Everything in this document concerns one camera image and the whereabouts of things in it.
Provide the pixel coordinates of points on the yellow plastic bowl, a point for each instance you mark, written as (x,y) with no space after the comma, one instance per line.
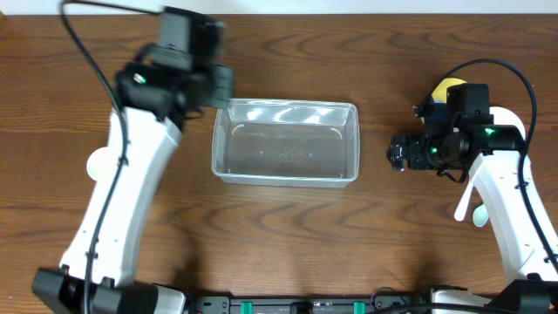
(440,93)

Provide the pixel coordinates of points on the white plastic bowl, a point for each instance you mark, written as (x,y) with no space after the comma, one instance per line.
(505,117)

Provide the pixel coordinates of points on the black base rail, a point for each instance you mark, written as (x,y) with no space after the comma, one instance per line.
(305,305)

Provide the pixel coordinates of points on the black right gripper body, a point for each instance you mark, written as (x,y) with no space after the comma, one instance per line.
(411,151)

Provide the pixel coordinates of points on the white plastic cup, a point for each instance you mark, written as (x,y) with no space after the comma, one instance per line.
(95,165)

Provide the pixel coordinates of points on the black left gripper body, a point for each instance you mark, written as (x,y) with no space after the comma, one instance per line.
(220,85)

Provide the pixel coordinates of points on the mint green plastic spoon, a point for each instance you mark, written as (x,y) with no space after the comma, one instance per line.
(480,216)

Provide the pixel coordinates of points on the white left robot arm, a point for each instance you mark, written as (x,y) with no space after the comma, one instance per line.
(154,95)

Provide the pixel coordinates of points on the clear plastic container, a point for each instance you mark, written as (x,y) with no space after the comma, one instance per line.
(285,142)

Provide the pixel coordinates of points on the pink plastic fork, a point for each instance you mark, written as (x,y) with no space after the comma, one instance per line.
(460,211)

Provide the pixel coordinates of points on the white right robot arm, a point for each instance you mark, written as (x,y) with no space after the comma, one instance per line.
(492,160)

